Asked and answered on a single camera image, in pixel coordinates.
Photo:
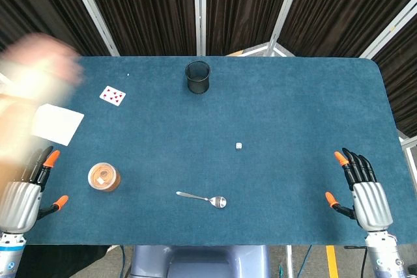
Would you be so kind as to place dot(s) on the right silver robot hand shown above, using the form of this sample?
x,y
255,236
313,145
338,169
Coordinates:
x,y
373,204

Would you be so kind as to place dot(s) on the blurred person hand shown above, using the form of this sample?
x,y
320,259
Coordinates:
x,y
42,53

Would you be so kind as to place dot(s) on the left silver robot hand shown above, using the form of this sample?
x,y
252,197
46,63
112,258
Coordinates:
x,y
19,203

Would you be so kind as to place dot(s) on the white die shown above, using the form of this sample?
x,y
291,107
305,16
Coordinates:
x,y
238,146

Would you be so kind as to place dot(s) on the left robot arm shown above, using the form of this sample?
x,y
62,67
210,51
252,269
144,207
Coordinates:
x,y
9,255

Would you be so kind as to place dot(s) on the person forearm light sleeve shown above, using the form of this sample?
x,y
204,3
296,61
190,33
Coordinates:
x,y
23,87

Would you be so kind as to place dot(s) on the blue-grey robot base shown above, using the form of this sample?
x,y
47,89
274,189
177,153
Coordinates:
x,y
202,261

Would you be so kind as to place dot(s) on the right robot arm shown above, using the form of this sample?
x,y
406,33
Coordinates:
x,y
386,255

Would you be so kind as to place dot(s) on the dark curtain divider panel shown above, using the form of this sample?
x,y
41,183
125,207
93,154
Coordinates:
x,y
339,4
146,8
39,1
404,73
244,4

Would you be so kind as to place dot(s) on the white paper sheet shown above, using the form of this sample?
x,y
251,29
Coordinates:
x,y
58,125

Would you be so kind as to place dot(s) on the red diamonds playing card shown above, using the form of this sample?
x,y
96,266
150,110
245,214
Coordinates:
x,y
112,95

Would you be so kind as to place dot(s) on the clear jar of rubber bands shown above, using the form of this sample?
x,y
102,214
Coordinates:
x,y
103,177

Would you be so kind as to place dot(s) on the white table leg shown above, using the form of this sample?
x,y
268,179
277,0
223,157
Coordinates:
x,y
289,260

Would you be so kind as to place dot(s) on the metal spoon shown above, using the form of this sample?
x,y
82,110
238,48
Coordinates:
x,y
217,202

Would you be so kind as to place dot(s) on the black mesh pen cup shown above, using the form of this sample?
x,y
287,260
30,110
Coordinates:
x,y
197,77

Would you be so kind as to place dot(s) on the white divider foot frame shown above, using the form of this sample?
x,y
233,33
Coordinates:
x,y
270,49

